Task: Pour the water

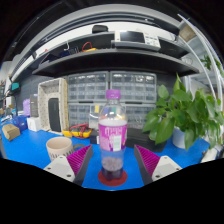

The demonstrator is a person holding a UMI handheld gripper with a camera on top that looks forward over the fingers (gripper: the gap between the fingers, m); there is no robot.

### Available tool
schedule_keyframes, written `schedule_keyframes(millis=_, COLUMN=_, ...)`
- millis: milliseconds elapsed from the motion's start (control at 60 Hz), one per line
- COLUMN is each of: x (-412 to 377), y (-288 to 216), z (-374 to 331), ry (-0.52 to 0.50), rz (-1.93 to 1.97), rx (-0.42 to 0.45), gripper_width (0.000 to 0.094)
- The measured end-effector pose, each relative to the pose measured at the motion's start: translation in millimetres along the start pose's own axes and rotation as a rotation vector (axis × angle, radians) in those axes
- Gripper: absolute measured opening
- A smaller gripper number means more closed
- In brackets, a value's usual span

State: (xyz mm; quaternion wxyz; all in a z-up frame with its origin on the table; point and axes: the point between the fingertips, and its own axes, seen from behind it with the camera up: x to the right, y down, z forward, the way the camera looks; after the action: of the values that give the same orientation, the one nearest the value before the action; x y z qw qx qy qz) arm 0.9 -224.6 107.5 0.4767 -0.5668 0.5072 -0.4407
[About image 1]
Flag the flat round red coaster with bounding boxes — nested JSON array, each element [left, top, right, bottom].
[[97, 169, 129, 187]]

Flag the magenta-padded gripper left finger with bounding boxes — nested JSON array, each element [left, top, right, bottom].
[[43, 144, 94, 187]]

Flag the green potted plant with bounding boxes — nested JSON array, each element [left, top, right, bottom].
[[142, 73, 224, 151]]

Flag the black rectangular device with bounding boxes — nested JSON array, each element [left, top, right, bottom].
[[47, 97, 63, 133]]

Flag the white metal rack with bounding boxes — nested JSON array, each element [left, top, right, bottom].
[[178, 13, 224, 101]]

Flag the white power adapter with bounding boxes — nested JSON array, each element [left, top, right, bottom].
[[200, 145, 224, 163]]

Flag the white box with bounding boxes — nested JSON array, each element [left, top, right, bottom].
[[26, 116, 43, 133]]

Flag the clear bottle with purple label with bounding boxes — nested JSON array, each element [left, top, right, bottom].
[[97, 88, 129, 183]]

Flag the teal object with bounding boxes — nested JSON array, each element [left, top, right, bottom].
[[10, 82, 20, 96]]

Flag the yellow multimeter with leads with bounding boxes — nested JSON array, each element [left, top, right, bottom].
[[62, 123, 94, 139]]

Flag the purple box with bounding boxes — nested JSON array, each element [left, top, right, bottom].
[[22, 98, 32, 118]]

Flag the flat black case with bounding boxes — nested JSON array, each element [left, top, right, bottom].
[[89, 127, 168, 154]]

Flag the dark grey box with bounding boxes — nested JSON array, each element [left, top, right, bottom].
[[29, 93, 40, 118]]

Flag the black shelf unit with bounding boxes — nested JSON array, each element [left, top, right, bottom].
[[9, 23, 201, 79]]

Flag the cream perforated basket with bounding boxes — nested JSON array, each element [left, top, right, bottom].
[[37, 77, 70, 136]]

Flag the brown cardboard box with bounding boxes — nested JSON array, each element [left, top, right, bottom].
[[1, 123, 22, 142]]

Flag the beige patterned mug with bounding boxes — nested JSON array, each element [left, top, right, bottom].
[[45, 136, 86, 163]]

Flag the blue box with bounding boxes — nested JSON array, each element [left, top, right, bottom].
[[13, 114, 29, 133]]

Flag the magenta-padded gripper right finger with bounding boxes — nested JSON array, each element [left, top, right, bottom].
[[133, 144, 183, 186]]

